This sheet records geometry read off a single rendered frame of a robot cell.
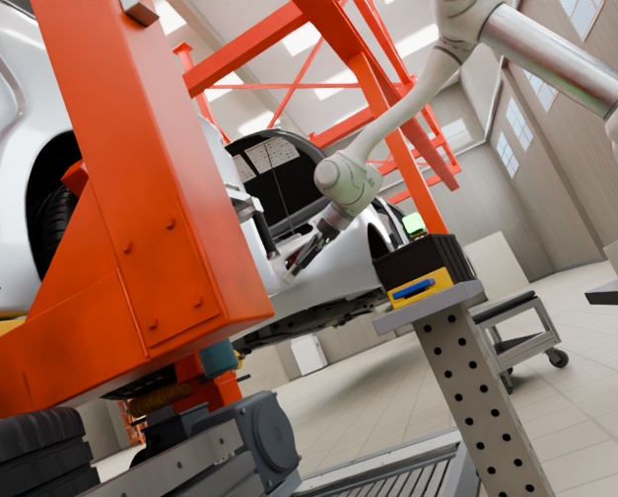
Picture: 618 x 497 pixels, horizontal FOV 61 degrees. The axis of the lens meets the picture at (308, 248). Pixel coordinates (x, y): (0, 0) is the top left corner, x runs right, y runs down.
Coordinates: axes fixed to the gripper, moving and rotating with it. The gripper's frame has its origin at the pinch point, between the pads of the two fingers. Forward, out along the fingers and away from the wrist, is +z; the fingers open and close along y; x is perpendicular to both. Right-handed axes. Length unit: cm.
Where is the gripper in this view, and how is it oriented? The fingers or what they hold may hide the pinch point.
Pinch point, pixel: (292, 273)
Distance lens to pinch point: 165.8
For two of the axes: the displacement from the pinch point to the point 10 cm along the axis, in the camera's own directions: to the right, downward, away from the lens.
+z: -6.1, 7.7, 1.8
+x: -7.9, -5.7, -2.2
